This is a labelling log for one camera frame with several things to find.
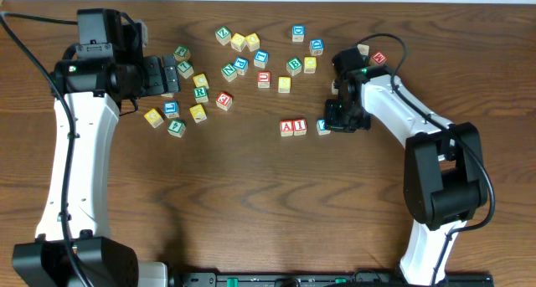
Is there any blue 2 block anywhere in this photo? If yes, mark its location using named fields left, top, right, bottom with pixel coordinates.
left=317, top=119, right=331, bottom=136

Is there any red I block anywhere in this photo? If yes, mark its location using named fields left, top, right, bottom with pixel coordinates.
left=292, top=119, right=307, bottom=136

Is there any red A block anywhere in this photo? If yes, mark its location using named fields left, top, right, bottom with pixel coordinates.
left=280, top=120, right=294, bottom=136

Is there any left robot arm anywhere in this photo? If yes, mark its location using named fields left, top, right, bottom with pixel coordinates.
left=12, top=8, right=180, bottom=286

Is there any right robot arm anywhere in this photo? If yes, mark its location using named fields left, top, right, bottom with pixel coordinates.
left=324, top=48, right=489, bottom=286

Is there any green 7 block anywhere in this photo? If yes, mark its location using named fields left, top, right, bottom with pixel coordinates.
left=177, top=60, right=194, bottom=79

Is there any blue L block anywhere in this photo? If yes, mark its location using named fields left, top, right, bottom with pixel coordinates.
left=163, top=101, right=180, bottom=119

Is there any yellow block above R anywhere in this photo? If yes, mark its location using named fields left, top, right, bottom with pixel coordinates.
left=193, top=73, right=209, bottom=89

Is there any yellow block lower left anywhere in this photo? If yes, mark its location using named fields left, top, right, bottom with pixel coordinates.
left=144, top=108, right=164, bottom=128

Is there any green R block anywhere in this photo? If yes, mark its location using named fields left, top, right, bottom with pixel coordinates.
left=193, top=86, right=209, bottom=104

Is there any yellow block lower centre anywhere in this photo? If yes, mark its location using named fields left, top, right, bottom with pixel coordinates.
left=189, top=104, right=207, bottom=123

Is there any green 4 block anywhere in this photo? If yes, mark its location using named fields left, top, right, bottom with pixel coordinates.
left=167, top=120, right=186, bottom=138

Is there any yellow block beside B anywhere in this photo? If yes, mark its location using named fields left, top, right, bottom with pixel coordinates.
left=303, top=56, right=317, bottom=74

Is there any yellow S block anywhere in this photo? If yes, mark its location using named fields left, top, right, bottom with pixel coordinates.
left=278, top=76, right=291, bottom=94

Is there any red E block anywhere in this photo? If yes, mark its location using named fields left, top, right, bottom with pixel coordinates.
left=216, top=92, right=233, bottom=111

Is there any green N block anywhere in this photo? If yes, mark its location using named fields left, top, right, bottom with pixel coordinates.
left=221, top=64, right=238, bottom=82

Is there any green B block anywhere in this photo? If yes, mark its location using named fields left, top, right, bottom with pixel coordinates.
left=286, top=57, right=302, bottom=76

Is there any red M block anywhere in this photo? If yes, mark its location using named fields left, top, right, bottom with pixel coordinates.
left=369, top=51, right=387, bottom=66

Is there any blue X block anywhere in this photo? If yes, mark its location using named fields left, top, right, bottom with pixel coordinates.
left=357, top=44, right=369, bottom=56

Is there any green Z block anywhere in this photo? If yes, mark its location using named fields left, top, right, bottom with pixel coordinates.
left=215, top=26, right=232, bottom=46

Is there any blue P block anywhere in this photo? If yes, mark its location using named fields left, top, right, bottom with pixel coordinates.
left=233, top=57, right=249, bottom=75

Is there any yellow block top left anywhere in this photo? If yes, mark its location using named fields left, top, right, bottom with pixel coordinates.
left=230, top=33, right=246, bottom=52

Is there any red U block centre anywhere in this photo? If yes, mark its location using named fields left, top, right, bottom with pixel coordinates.
left=257, top=71, right=271, bottom=89

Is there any blue D block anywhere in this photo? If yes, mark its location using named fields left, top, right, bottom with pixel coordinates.
left=291, top=25, right=305, bottom=43

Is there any blue T block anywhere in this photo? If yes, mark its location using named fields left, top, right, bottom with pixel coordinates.
left=254, top=49, right=269, bottom=69

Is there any yellow block top right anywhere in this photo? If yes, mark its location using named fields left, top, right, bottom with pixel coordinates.
left=245, top=33, right=260, bottom=52

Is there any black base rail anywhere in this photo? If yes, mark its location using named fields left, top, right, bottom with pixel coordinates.
left=171, top=271, right=495, bottom=287

